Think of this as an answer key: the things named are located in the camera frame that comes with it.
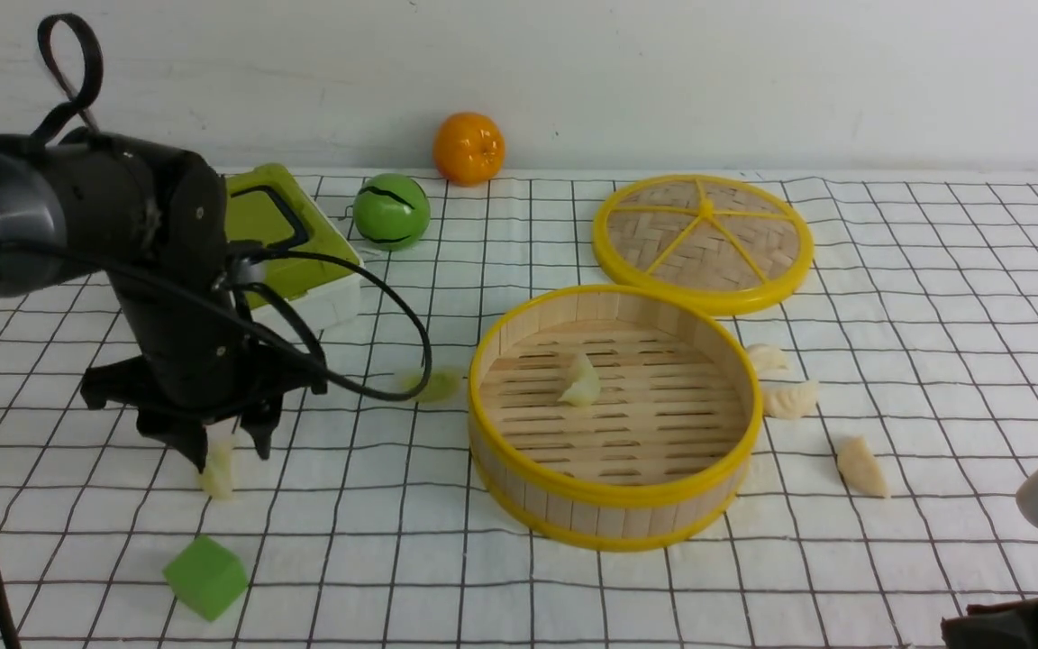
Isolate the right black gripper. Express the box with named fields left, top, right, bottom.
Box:
left=941, top=597, right=1038, bottom=648

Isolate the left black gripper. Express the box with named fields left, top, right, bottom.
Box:
left=0, top=134, right=328, bottom=472

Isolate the pale green dumpling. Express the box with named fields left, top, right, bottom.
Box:
left=395, top=366, right=464, bottom=404
left=197, top=433, right=236, bottom=501
left=559, top=353, right=602, bottom=407

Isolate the white dumpling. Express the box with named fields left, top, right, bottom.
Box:
left=745, top=343, right=790, bottom=375
left=835, top=436, right=891, bottom=498
left=761, top=379, right=820, bottom=420

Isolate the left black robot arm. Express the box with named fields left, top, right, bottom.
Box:
left=0, top=129, right=328, bottom=469

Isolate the bamboo steamer tray yellow rim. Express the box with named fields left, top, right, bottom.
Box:
left=467, top=285, right=762, bottom=552

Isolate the bamboo steamer lid yellow rim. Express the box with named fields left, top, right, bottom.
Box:
left=592, top=174, right=815, bottom=316

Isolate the green foam cube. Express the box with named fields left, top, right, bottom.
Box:
left=162, top=535, right=249, bottom=623

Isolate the white box green lid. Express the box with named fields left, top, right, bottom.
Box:
left=223, top=163, right=365, bottom=333

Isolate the green toy melon ball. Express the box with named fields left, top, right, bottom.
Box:
left=351, top=173, right=432, bottom=251

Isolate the orange toy fruit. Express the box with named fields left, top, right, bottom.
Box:
left=432, top=112, right=506, bottom=187

